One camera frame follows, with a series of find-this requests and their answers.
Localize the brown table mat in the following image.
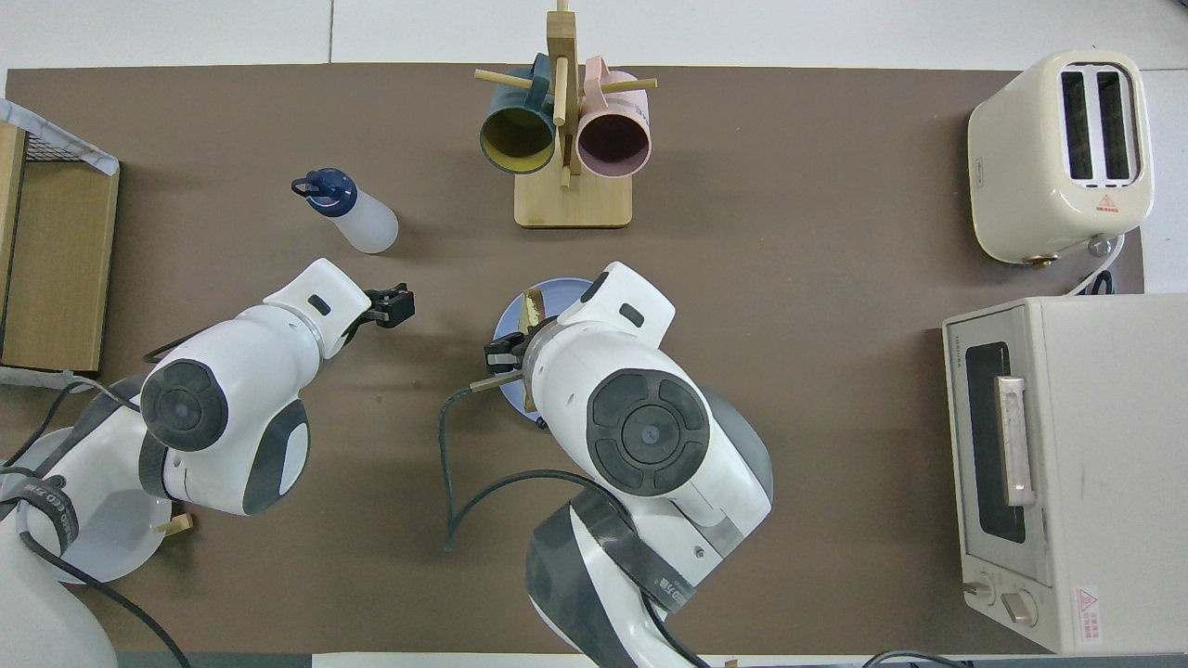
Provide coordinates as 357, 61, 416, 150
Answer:
0, 63, 1144, 655

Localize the pale fabric scrap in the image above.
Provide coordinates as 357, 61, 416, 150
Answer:
0, 366, 75, 391

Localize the cream two-slot toaster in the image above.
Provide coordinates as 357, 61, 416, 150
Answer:
967, 49, 1155, 265

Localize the teal mug yellow inside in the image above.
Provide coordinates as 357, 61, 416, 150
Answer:
479, 53, 558, 175

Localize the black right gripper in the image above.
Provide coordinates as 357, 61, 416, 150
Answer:
484, 318, 560, 383

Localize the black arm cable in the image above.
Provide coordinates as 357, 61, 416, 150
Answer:
0, 348, 191, 668
438, 369, 711, 668

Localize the white checked cloth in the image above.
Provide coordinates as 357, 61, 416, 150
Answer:
0, 97, 122, 177

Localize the blue round plate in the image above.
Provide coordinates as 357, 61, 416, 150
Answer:
492, 276, 597, 423

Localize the pink mug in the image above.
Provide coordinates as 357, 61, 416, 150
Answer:
575, 56, 652, 179

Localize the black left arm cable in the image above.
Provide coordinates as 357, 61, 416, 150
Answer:
0, 348, 191, 668

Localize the wooden mug tree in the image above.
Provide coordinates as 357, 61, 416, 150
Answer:
474, 0, 658, 229

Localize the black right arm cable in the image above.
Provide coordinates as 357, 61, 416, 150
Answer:
438, 369, 711, 668

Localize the pale grey plate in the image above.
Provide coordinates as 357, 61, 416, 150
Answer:
14, 427, 174, 584

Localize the black wire basket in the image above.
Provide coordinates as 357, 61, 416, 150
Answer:
19, 130, 94, 164

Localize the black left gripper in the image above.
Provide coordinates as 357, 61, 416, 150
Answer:
341, 282, 417, 347

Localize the white toaster oven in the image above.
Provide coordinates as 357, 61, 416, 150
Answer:
942, 295, 1188, 655

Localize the translucent bottle navy cap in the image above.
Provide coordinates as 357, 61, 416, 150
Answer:
291, 168, 400, 254

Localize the wooden shelf unit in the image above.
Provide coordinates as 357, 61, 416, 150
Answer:
0, 121, 120, 374

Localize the slice of toast bread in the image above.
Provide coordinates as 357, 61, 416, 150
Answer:
518, 288, 550, 414

